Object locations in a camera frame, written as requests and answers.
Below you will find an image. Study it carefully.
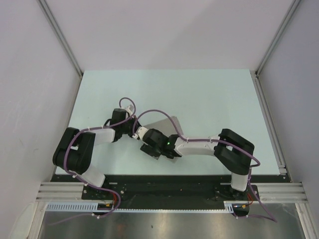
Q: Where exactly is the grey cloth napkin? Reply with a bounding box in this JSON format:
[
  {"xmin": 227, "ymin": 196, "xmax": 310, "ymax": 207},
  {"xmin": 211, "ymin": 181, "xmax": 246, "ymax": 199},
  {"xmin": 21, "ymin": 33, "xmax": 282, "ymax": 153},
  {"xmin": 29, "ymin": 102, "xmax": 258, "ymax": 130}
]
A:
[{"xmin": 143, "ymin": 116, "xmax": 184, "ymax": 162}]

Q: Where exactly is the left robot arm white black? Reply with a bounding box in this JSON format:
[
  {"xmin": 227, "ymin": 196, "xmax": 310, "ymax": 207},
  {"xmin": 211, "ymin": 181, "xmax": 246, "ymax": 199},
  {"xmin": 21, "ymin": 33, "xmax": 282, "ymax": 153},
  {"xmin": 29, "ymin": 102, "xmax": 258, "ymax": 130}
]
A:
[{"xmin": 52, "ymin": 107, "xmax": 141, "ymax": 199}]

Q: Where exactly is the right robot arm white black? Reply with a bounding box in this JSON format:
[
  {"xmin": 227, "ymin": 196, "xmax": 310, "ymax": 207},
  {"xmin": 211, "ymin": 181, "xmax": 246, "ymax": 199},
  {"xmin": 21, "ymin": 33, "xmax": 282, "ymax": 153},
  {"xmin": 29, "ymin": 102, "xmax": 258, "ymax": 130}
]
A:
[{"xmin": 135, "ymin": 127, "xmax": 255, "ymax": 200}]

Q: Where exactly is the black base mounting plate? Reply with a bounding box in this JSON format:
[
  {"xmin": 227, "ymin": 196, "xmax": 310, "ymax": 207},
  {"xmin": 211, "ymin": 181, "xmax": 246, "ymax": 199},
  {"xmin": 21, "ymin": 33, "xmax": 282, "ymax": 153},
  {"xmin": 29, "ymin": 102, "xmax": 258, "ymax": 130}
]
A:
[{"xmin": 49, "ymin": 174, "xmax": 292, "ymax": 211}]

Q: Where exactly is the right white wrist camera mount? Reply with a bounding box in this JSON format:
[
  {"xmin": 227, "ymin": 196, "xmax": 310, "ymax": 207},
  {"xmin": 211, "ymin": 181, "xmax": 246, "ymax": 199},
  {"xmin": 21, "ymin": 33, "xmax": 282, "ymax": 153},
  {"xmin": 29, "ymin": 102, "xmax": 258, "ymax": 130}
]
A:
[{"xmin": 133, "ymin": 126, "xmax": 148, "ymax": 140}]

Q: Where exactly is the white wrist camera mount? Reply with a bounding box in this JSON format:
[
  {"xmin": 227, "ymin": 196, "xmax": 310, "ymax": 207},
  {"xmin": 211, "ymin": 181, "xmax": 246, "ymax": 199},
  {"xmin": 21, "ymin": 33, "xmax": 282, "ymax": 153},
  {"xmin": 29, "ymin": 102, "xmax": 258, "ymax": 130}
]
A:
[
  {"xmin": 133, "ymin": 126, "xmax": 148, "ymax": 140},
  {"xmin": 125, "ymin": 105, "xmax": 135, "ymax": 115}
]

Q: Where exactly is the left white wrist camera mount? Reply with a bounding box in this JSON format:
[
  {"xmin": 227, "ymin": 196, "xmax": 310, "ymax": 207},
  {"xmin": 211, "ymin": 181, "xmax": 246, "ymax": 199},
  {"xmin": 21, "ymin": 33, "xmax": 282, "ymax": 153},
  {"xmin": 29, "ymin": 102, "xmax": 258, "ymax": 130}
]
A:
[{"xmin": 125, "ymin": 105, "xmax": 135, "ymax": 115}]

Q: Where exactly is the white slotted cable duct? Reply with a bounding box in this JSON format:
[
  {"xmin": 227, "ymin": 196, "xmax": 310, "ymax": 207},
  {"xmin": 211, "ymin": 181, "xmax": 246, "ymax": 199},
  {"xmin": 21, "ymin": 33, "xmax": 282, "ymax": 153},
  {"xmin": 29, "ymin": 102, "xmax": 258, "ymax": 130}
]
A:
[{"xmin": 45, "ymin": 202, "xmax": 234, "ymax": 215}]

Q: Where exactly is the aluminium front rail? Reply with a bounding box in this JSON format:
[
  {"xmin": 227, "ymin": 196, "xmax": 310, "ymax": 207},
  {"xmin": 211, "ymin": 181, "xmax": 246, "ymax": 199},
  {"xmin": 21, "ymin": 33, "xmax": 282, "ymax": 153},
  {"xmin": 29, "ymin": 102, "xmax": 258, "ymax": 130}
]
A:
[{"xmin": 36, "ymin": 182, "xmax": 307, "ymax": 203}]

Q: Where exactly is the left aluminium frame post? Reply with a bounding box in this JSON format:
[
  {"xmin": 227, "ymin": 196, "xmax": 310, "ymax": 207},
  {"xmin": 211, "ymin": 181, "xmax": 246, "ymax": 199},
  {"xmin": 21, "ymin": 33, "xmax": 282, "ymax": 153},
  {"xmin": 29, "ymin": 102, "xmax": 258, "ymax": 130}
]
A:
[{"xmin": 36, "ymin": 0, "xmax": 84, "ymax": 79}]

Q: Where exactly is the aluminium frame post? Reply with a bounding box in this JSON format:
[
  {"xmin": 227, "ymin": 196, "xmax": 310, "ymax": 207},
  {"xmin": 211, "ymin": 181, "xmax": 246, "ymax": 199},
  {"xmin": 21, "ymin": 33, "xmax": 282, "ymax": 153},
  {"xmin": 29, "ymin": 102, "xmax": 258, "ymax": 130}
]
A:
[
  {"xmin": 36, "ymin": 0, "xmax": 84, "ymax": 79},
  {"xmin": 255, "ymin": 0, "xmax": 303, "ymax": 77}
]

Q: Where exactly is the right aluminium frame post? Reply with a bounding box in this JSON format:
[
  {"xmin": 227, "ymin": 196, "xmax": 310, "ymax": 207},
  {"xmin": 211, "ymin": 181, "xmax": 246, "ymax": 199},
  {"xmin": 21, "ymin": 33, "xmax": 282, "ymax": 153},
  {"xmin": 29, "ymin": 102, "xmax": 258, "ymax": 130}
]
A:
[{"xmin": 255, "ymin": 0, "xmax": 303, "ymax": 77}]

